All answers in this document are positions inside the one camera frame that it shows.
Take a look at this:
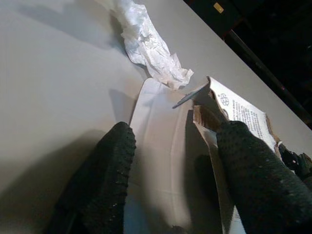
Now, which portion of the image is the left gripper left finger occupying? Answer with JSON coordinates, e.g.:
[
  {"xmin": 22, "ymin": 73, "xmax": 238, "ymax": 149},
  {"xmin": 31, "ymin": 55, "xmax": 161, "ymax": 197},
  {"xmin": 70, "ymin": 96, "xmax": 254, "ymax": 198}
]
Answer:
[{"xmin": 48, "ymin": 121, "xmax": 136, "ymax": 234}]

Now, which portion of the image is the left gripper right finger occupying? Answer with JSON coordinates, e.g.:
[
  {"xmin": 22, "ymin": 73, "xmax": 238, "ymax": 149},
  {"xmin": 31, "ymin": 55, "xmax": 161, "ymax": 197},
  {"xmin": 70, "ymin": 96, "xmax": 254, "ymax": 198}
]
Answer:
[{"xmin": 216, "ymin": 120, "xmax": 312, "ymax": 234}]

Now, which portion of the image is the torn white printed carton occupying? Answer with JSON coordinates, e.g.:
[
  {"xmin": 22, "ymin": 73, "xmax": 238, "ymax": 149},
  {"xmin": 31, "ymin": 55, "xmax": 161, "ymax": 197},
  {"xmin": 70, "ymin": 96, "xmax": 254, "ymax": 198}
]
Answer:
[{"xmin": 123, "ymin": 76, "xmax": 281, "ymax": 234}]

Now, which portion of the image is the white tissue wrapper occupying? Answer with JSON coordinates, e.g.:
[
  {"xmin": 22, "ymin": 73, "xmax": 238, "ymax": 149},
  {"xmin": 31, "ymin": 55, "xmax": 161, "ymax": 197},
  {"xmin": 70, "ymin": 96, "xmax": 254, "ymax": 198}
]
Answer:
[{"xmin": 114, "ymin": 0, "xmax": 195, "ymax": 91}]

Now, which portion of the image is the black box with gold label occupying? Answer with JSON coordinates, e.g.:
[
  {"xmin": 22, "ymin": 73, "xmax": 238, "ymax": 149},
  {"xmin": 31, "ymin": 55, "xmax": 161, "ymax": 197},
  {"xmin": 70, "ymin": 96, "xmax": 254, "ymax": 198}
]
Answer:
[{"xmin": 181, "ymin": 0, "xmax": 247, "ymax": 37}]

